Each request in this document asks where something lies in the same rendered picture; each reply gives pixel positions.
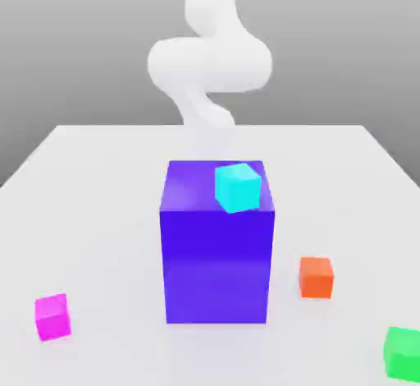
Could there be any small cyan cube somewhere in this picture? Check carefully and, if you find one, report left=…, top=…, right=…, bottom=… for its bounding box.
left=214, top=162, right=263, bottom=214

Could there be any small orange cube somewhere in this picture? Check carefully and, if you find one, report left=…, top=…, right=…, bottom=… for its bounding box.
left=298, top=256, right=335, bottom=300

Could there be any small magenta cube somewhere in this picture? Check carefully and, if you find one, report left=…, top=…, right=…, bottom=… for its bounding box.
left=34, top=292, right=72, bottom=342

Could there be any small green cube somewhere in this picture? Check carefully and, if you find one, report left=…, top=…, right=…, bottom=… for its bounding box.
left=382, top=325, right=420, bottom=384

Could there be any large purple box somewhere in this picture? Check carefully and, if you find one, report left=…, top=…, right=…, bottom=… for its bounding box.
left=158, top=159, right=276, bottom=325

